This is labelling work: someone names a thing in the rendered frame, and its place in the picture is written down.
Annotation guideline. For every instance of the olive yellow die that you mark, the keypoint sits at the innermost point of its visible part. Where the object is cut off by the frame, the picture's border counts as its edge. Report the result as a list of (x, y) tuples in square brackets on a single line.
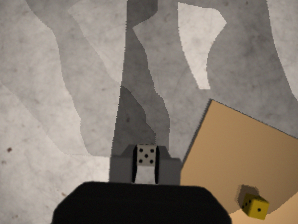
[(255, 206)]

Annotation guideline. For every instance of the white die with black pips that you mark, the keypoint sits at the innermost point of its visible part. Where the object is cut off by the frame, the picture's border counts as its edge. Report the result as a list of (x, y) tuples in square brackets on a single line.
[(146, 154)]

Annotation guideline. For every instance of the orange flat mat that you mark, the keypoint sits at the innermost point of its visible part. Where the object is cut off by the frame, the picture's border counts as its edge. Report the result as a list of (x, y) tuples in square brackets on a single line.
[(233, 154)]

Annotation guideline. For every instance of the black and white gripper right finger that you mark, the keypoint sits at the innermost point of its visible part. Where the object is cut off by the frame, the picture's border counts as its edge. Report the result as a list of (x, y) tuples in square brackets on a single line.
[(167, 169)]

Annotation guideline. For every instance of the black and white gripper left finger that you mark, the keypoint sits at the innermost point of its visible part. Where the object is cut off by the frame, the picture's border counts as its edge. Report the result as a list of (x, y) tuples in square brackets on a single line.
[(123, 168)]

